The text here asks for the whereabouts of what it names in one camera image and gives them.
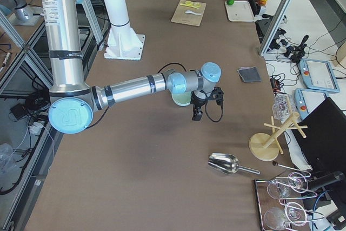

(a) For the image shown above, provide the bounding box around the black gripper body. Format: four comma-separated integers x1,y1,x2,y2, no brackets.
190,90,208,112

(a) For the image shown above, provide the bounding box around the light green bowl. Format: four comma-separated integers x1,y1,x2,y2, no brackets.
171,92,191,107

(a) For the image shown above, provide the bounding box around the white ceramic spoon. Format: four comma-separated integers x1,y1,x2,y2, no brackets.
184,10,203,16

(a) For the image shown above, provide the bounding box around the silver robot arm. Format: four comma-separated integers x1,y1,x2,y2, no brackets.
1,0,39,26
42,0,222,134

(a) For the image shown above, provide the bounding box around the grey folded cloth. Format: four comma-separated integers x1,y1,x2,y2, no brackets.
237,67,262,83

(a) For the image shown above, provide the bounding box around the metal scoop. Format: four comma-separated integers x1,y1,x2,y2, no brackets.
208,153,261,175

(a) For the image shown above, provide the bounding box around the wooden mug tree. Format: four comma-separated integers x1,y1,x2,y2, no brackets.
249,96,308,161

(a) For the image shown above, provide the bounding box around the clear glass jar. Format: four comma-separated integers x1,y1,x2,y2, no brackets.
272,94,296,121

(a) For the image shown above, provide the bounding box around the bamboo cutting board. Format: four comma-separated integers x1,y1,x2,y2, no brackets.
171,0,207,27

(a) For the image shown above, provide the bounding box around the yellow plastic knife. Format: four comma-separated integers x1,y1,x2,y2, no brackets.
179,3,192,8

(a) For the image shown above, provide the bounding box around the beige plastic tray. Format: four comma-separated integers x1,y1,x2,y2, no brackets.
224,1,255,22

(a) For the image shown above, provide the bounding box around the lower teach pendant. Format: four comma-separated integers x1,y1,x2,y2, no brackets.
294,88,329,120

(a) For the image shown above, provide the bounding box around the teach pendant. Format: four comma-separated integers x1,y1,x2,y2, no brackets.
294,88,329,120
299,58,340,93

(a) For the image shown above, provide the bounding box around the upper wine glass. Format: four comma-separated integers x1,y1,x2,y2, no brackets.
267,172,308,199

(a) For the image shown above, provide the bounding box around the wine glass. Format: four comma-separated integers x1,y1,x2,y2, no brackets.
264,202,308,230
267,172,308,199

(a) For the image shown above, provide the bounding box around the upper teach pendant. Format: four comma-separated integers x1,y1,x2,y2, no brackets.
299,58,340,93

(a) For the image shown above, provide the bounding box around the lower wine glass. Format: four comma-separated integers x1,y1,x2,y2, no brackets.
264,202,308,230

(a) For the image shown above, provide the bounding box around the black monitor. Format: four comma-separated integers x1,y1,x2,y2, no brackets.
292,97,346,173

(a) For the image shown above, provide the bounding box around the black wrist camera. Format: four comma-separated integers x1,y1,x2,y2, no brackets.
211,87,224,102

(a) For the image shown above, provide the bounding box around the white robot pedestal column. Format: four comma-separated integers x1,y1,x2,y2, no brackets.
104,0,145,61

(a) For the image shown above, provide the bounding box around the wire glass rack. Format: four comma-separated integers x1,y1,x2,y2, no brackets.
254,171,324,230

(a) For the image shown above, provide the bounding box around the aluminium frame post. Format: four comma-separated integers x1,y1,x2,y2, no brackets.
258,0,292,56

